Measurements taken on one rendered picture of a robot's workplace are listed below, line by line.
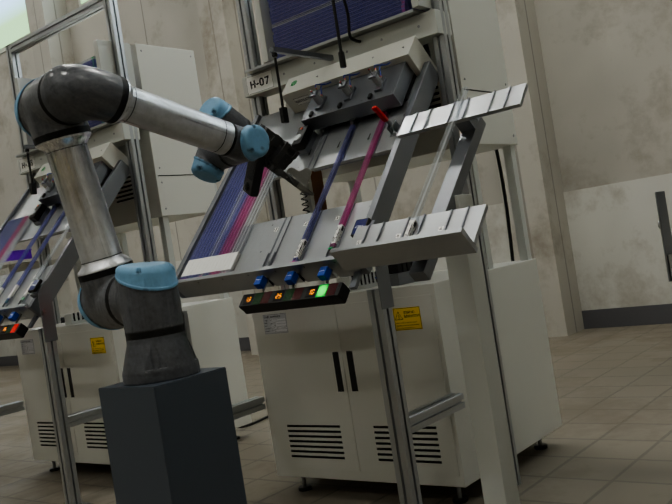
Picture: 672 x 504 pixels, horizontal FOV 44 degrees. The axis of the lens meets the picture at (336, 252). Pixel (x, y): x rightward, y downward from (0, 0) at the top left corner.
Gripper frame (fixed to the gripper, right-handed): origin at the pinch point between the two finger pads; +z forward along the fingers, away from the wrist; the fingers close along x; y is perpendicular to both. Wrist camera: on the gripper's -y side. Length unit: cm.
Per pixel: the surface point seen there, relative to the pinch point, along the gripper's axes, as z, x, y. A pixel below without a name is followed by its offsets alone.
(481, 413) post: 29, -67, -17
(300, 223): 8.1, 0.4, -7.5
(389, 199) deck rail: 11.7, -18.6, 11.3
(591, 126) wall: 281, 164, 143
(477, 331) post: 19, -60, -2
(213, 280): 3.7, 10.9, -34.8
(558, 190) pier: 294, 164, 100
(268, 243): 7.0, 5.1, -17.2
